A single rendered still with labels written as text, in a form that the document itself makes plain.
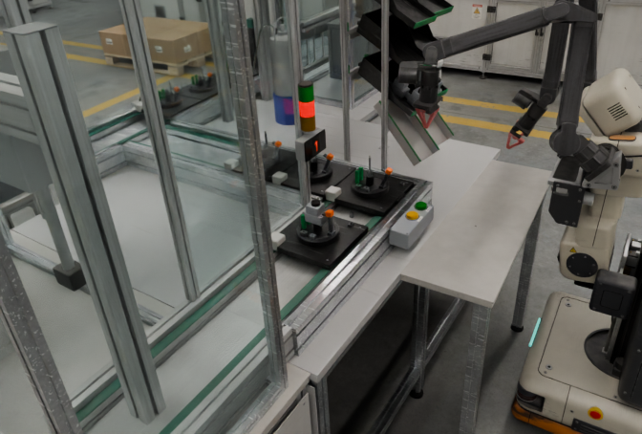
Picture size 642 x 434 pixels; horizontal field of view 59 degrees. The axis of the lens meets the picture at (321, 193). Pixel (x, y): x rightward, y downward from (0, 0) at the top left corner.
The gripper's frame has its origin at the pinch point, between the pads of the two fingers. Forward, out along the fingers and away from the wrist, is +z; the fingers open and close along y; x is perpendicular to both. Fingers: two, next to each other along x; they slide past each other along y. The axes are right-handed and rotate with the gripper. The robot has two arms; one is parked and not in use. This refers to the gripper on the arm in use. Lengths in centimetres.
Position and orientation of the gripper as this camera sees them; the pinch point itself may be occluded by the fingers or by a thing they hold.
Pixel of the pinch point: (425, 125)
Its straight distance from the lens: 192.6
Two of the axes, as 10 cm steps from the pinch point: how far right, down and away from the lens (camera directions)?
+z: 0.2, 8.5, 5.2
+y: -5.5, 4.5, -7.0
